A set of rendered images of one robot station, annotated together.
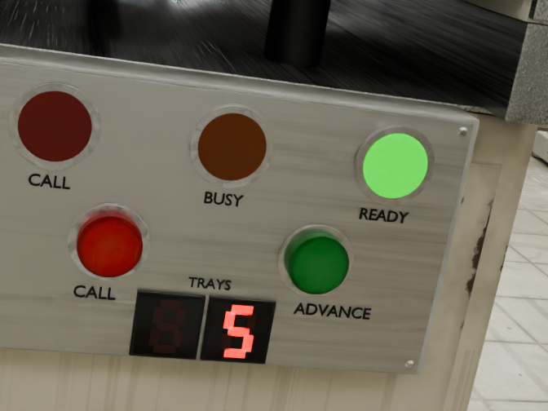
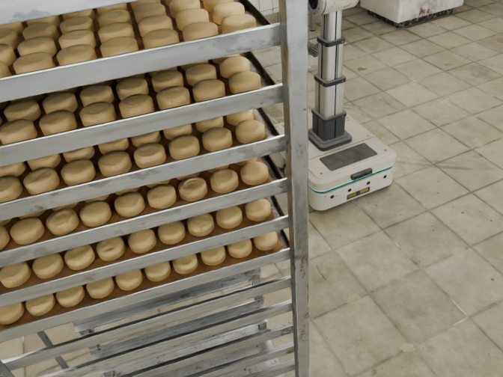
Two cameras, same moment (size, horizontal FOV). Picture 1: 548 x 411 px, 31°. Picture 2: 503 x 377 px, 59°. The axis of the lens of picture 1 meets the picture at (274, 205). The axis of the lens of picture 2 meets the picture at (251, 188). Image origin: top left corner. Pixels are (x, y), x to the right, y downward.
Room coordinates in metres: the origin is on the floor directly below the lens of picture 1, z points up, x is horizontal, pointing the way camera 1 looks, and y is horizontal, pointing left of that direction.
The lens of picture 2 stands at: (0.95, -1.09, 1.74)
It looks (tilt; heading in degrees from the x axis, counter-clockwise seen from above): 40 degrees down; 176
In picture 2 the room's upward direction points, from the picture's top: 6 degrees counter-clockwise
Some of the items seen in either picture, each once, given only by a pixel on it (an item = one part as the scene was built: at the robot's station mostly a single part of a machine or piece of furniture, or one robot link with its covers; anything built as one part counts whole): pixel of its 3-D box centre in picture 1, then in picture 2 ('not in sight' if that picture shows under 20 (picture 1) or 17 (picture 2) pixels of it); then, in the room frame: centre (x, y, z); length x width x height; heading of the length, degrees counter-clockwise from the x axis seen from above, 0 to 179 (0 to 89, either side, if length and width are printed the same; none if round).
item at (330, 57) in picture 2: not in sight; (329, 75); (-1.16, -0.49, 0.65); 0.11 x 0.11 x 0.40; 17
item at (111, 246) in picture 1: (109, 242); not in sight; (0.43, 0.07, 0.76); 0.03 x 0.02 x 0.03; 104
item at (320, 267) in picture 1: (315, 261); not in sight; (0.45, -0.02, 0.76); 0.03 x 0.02 x 0.03; 104
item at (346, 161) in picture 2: not in sight; (328, 142); (-1.15, -0.49, 0.24); 0.68 x 0.53 x 0.41; 17
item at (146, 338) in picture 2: not in sight; (180, 328); (-0.01, -1.34, 0.33); 0.64 x 0.03 x 0.03; 99
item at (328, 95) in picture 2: not in sight; (328, 109); (-1.16, -0.49, 0.45); 0.13 x 0.13 x 0.40; 17
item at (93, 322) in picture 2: not in sight; (170, 298); (-0.01, -1.34, 0.51); 0.64 x 0.03 x 0.03; 99
